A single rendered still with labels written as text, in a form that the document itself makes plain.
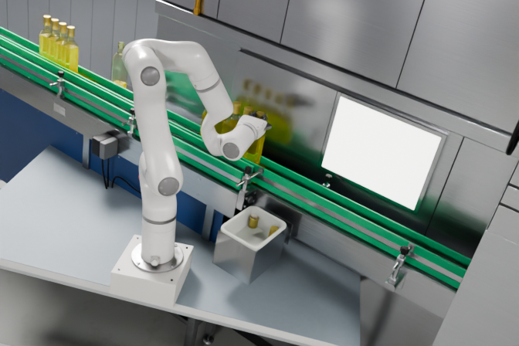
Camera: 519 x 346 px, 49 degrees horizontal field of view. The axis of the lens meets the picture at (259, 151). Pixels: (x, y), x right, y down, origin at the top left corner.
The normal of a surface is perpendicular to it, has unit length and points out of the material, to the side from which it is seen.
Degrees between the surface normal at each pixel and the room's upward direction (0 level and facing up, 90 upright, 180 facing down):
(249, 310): 0
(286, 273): 0
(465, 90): 90
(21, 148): 90
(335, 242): 90
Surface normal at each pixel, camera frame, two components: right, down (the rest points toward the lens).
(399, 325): -0.55, 0.31
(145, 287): -0.16, 0.45
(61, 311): 0.18, -0.86
